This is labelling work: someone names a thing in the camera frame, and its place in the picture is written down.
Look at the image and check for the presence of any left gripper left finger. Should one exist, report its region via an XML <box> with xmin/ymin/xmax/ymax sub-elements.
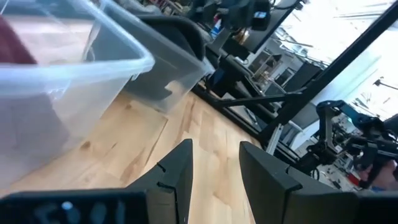
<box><xmin>126</xmin><ymin>139</ymin><xmax>194</xmax><ymax>224</ymax></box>

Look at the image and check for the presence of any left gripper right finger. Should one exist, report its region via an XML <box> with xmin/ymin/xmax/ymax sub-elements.
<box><xmin>238</xmin><ymin>141</ymin><xmax>358</xmax><ymax>224</ymax></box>

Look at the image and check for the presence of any maroon cap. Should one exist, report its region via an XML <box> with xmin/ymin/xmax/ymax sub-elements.
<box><xmin>0</xmin><ymin>15</ymin><xmax>39</xmax><ymax>65</ymax></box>

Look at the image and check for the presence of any clear plastic bin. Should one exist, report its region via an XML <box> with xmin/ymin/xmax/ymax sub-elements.
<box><xmin>0</xmin><ymin>0</ymin><xmax>155</xmax><ymax>191</ymax></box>
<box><xmin>99</xmin><ymin>0</ymin><xmax>216</xmax><ymax>113</ymax></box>

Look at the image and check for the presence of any person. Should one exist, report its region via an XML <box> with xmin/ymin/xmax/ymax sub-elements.
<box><xmin>359</xmin><ymin>155</ymin><xmax>398</xmax><ymax>191</ymax></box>

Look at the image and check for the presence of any black chair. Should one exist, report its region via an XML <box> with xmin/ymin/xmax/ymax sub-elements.
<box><xmin>138</xmin><ymin>14</ymin><xmax>206</xmax><ymax>62</ymax></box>

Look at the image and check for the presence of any white and blue bottle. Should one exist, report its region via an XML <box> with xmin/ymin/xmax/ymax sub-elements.
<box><xmin>211</xmin><ymin>18</ymin><xmax>223</xmax><ymax>40</ymax></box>

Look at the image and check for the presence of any black aluminium frame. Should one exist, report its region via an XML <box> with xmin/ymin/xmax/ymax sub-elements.
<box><xmin>191</xmin><ymin>1</ymin><xmax>398</xmax><ymax>166</ymax></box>

